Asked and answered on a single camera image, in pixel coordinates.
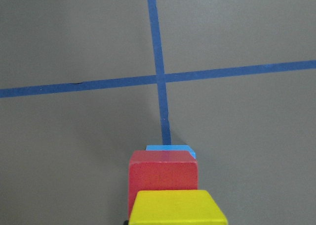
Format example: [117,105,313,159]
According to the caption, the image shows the brown paper table cover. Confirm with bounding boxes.
[0,0,316,225]

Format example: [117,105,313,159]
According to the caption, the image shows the blue cube block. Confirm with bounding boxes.
[145,145,197,159]

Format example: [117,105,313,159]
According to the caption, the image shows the yellow cube block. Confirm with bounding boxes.
[129,190,228,225]

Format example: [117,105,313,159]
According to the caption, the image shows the red cube block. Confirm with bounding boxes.
[128,150,198,217]

